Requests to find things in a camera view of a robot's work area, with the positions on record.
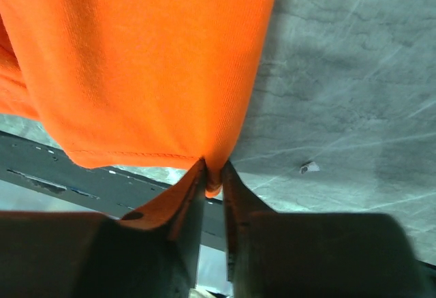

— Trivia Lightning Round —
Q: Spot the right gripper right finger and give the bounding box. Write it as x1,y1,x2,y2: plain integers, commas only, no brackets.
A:
221,163,435,297

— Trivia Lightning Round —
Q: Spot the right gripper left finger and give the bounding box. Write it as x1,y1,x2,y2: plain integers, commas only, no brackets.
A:
1,160,206,297

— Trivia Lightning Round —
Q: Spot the orange t-shirt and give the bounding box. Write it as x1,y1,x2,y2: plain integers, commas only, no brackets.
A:
1,0,274,198

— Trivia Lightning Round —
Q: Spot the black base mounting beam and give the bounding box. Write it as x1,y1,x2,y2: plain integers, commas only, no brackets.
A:
1,132,226,251

